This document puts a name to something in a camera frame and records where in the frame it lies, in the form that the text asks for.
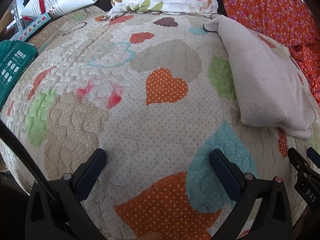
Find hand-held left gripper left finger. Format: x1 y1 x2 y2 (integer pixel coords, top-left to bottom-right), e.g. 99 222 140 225
29 148 108 240

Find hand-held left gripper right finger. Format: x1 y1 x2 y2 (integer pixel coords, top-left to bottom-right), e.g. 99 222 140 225
209 149 293 240

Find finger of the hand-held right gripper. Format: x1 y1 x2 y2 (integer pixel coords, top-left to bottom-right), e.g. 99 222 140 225
287 147 312 178
306 146 320 172

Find white cardigan with grey trim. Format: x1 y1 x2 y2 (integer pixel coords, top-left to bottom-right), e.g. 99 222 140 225
202 15 317 139

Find heart patterned quilt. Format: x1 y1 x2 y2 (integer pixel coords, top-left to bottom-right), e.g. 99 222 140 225
0 5 320 240

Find green package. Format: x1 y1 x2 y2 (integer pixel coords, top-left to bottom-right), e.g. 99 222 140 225
0 40 39 110

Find orange floral cloth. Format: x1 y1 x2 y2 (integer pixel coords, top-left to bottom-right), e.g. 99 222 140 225
214 0 320 100

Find light blue box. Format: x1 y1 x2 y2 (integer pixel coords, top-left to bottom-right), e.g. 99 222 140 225
10 14 52 42

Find metal slotted rack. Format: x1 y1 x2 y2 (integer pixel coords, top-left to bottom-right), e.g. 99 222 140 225
10 0 25 39

